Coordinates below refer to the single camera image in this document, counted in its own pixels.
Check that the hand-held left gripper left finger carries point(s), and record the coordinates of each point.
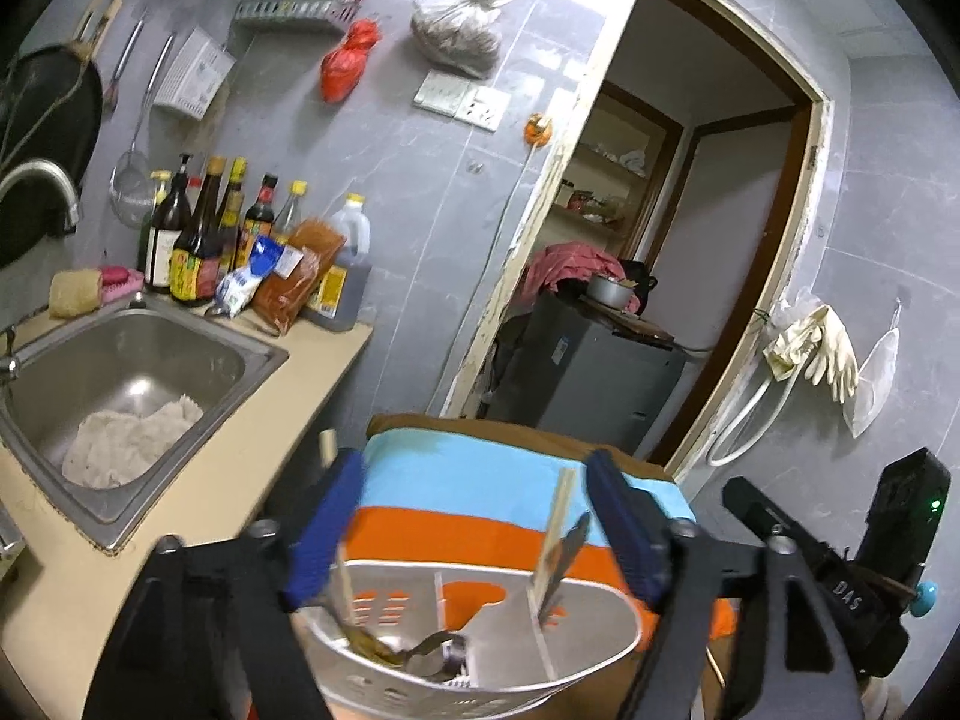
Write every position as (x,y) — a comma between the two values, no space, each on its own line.
(330,525)

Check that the metal table knife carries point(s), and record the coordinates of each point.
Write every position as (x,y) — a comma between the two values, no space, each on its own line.
(565,559)

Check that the tall brown sauce bottle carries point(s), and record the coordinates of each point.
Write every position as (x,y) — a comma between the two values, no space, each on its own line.
(196,255)

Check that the wooden door frame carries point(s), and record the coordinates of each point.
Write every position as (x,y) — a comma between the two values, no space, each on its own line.
(808,187)

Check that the white wall socket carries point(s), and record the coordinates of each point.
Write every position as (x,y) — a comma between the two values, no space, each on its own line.
(486,108)

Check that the large metal spoon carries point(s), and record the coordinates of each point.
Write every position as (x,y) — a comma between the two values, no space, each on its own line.
(375,649)

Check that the red plastic bag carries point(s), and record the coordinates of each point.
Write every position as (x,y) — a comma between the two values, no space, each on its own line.
(346,64)

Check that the orange and blue cloth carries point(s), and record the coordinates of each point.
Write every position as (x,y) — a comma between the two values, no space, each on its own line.
(480,480)

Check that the white wall switch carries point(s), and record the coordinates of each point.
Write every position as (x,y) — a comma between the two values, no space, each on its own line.
(442,94)

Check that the pink cloth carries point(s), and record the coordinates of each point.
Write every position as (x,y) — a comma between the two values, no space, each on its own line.
(562,262)

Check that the white plastic utensil holder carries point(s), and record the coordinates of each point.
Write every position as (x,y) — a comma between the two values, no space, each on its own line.
(589,637)

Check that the metal pot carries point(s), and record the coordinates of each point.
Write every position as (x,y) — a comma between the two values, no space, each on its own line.
(609,291)

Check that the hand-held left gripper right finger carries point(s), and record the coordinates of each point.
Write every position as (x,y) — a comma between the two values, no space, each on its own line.
(626,532)

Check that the yellow sponge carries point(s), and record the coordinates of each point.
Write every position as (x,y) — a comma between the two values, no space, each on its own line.
(75,292)

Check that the steel sink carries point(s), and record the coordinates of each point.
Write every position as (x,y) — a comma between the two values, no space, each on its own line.
(135,360)

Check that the white plastic wall rack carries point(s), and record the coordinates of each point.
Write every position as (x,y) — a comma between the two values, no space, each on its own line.
(191,75)

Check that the large dark sauce jug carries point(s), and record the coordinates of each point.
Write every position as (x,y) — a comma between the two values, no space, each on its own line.
(349,270)

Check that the wooden chopstick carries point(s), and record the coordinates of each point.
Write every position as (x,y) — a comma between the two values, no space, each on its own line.
(559,502)

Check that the metal mesh strainer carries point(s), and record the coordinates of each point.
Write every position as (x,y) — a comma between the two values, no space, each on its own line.
(133,187)

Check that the grey metal wall shelf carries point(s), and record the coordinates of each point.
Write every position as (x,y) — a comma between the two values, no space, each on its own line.
(292,13)

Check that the white dishcloth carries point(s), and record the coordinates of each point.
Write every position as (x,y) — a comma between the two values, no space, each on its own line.
(127,439)

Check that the beige kitchen counter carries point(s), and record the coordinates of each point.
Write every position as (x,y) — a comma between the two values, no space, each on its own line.
(225,480)

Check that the translucent plastic cover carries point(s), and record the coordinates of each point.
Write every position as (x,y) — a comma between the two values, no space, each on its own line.
(874,382)

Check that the orange wall hook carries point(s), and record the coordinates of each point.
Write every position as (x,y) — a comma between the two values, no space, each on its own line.
(538,130)

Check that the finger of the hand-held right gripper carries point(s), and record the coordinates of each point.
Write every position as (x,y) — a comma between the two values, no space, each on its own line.
(746,502)

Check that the dark grey cabinet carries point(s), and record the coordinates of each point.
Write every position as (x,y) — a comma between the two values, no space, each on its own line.
(585,367)

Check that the grey plastic bag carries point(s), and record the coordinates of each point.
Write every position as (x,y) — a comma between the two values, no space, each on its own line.
(459,30)

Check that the blue and white packet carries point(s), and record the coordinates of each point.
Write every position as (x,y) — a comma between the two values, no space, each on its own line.
(251,274)

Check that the dark bottle yellow cap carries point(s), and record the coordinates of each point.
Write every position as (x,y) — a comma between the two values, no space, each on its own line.
(231,217)

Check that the clear bottle yellow cap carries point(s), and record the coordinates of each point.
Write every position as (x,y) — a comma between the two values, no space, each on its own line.
(292,214)

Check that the dark sauce bottle red cap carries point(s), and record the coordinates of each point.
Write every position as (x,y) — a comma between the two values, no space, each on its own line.
(259,221)

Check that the cream rubber glove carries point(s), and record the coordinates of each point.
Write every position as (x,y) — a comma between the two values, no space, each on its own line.
(838,360)
(791,341)

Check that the red chili powder packet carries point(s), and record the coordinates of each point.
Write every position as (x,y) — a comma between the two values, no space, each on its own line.
(300,274)

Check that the steel faucet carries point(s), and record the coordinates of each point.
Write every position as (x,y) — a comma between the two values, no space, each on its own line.
(41,174)

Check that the black wok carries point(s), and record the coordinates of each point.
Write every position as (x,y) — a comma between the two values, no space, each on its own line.
(52,142)

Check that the wooden storage shelf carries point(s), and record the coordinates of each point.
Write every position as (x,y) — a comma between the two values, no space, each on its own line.
(600,180)

